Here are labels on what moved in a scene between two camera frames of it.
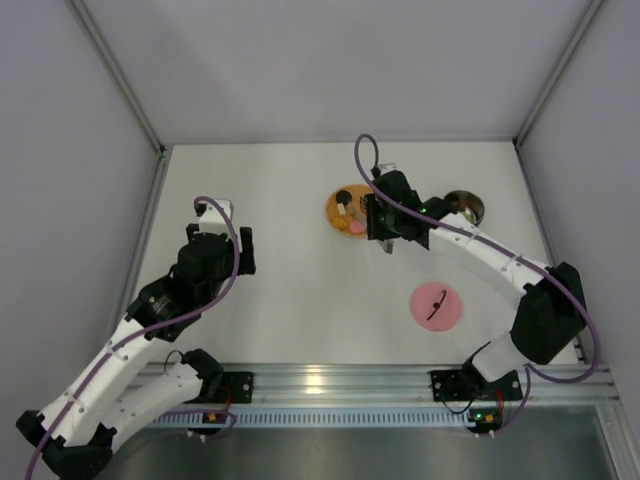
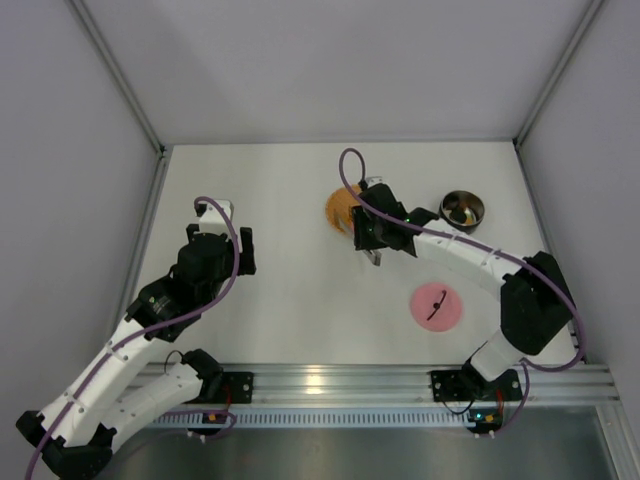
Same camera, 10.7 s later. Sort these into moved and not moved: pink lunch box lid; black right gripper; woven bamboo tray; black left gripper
Moved: black right gripper
Not moved: woven bamboo tray; black left gripper; pink lunch box lid
